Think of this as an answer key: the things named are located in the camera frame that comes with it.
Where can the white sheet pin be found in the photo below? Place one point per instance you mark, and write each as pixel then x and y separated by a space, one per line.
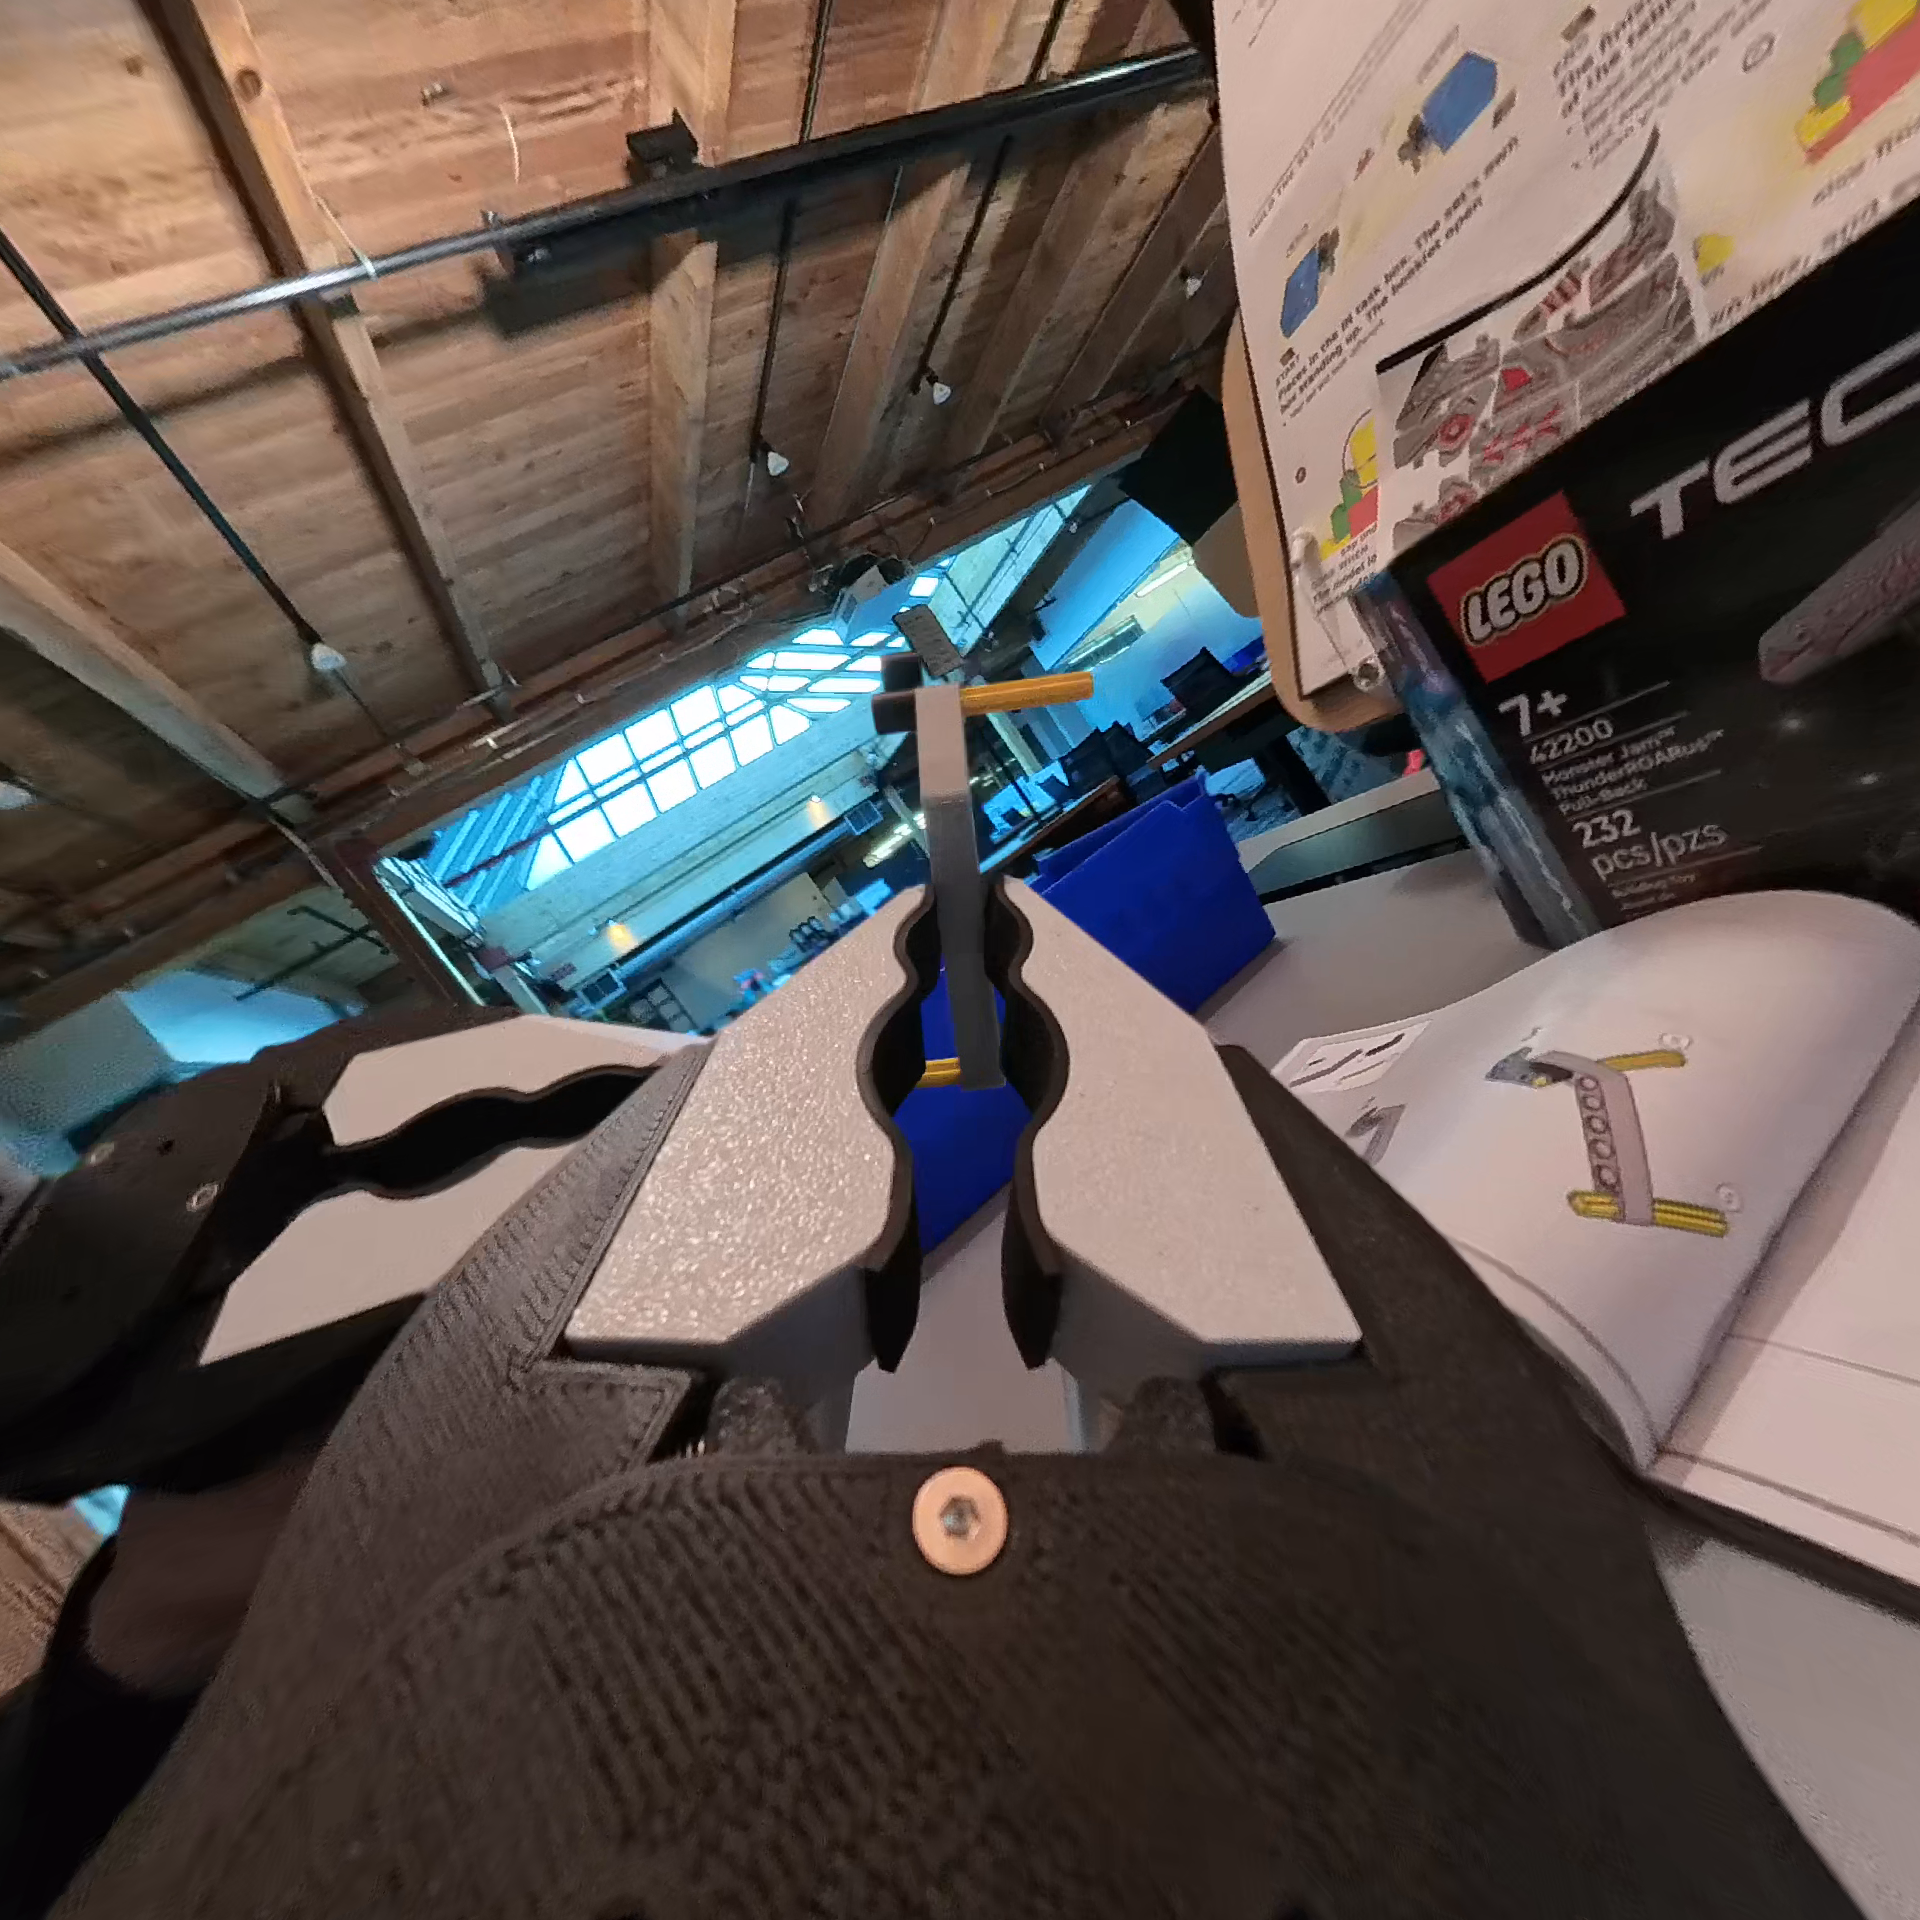
pixel 1307 553

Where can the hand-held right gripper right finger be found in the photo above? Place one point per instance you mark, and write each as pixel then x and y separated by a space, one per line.
pixel 1170 1186

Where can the blue plastic bin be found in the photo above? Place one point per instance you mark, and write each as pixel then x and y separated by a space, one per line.
pixel 1170 902

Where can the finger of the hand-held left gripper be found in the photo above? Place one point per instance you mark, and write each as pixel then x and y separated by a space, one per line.
pixel 450 1074
pixel 374 1246

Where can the grey desk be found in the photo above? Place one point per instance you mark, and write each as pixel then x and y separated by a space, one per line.
pixel 1350 945

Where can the sign on pole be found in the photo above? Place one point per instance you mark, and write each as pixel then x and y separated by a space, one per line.
pixel 925 640

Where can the black angled toy beam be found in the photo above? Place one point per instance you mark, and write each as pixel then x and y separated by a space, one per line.
pixel 900 697

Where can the open instruction booklet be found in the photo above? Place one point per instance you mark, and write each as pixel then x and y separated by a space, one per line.
pixel 1651 1051

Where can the black and tan board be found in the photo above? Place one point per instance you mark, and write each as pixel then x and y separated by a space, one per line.
pixel 1186 465

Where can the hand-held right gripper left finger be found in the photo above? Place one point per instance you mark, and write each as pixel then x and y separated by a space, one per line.
pixel 751 1186

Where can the ceiling projector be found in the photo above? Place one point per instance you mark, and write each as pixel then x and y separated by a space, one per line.
pixel 868 580

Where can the grey angled toy beam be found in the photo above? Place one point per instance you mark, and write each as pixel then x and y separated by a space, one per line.
pixel 960 871

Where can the black ceiling rail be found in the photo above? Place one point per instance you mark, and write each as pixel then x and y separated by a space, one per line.
pixel 840 158

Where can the toy sticker sheet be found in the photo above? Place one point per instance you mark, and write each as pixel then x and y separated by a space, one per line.
pixel 1545 361

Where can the printed instruction sheet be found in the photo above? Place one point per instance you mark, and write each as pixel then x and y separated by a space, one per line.
pixel 1499 180

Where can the black toy set box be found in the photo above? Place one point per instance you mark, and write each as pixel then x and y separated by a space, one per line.
pixel 1651 720

